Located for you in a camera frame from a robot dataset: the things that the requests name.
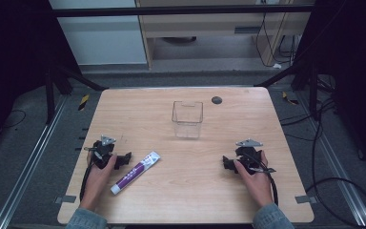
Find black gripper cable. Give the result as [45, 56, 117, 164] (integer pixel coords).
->
[78, 159, 95, 202]
[243, 153, 280, 207]

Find clear plastic container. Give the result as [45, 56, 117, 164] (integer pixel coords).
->
[171, 100, 204, 139]

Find person's right hand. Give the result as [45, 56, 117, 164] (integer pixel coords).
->
[234, 150, 275, 210]

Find aluminium floor rail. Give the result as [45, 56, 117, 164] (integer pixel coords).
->
[0, 94, 69, 229]
[296, 91, 366, 229]

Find black looped floor cable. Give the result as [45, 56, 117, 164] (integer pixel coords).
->
[310, 94, 366, 229]

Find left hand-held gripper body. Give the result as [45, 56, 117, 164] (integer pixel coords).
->
[84, 135, 118, 170]

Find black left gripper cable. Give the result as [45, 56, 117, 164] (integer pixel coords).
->
[78, 159, 95, 202]

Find black metal stand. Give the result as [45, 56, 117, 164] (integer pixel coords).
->
[253, 58, 321, 121]
[43, 60, 110, 126]

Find white cabinet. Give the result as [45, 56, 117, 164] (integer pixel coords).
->
[48, 0, 148, 67]

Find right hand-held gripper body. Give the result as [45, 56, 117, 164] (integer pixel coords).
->
[234, 138, 277, 176]

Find thin black floor cable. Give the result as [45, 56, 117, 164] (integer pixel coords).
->
[1, 109, 28, 130]

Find yellow and black tape strip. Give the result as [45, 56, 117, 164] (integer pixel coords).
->
[77, 94, 91, 112]
[281, 91, 299, 106]

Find light wooden desk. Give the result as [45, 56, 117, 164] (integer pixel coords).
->
[134, 0, 315, 71]

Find white and purple toothpaste tube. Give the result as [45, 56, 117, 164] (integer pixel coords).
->
[110, 150, 162, 196]

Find black hanging desk cables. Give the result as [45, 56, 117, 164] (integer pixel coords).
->
[254, 11, 297, 69]

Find black curtain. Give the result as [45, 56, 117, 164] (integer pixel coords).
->
[0, 0, 82, 156]
[294, 0, 366, 176]

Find black horizontal bar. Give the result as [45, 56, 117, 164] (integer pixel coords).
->
[51, 4, 316, 18]

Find person's left hand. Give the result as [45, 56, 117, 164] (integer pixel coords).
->
[80, 152, 119, 212]

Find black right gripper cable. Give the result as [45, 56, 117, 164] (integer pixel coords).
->
[243, 153, 280, 207]

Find grey metal table bracket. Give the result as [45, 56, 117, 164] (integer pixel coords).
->
[54, 195, 77, 205]
[295, 195, 317, 205]

